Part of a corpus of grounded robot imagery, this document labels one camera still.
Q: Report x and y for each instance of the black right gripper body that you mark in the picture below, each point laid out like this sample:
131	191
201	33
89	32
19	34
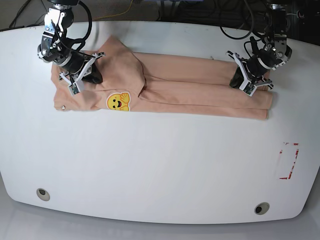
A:
72	62

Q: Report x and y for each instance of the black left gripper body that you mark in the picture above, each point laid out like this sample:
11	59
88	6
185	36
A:
259	64

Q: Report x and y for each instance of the peach t-shirt with emoji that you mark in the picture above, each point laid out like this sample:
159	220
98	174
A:
160	83

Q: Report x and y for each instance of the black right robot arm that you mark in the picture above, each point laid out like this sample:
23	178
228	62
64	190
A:
54	39

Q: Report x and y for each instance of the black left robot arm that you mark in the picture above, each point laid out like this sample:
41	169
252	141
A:
270	51

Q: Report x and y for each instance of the red tape rectangle marking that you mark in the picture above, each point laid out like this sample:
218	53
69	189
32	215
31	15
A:
287	159

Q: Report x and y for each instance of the left table grommet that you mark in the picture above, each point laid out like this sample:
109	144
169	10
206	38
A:
43	194

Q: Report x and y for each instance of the table grommet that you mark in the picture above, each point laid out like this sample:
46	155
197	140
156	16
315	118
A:
43	194
262	208

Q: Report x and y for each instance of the right table grommet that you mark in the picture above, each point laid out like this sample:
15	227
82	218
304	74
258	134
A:
262	208

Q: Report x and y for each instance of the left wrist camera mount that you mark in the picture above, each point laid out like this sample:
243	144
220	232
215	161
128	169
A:
250	83

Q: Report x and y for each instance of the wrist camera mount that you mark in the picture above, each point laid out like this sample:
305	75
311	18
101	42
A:
76	81
250	83

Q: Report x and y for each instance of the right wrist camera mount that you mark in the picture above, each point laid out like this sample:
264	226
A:
76	81

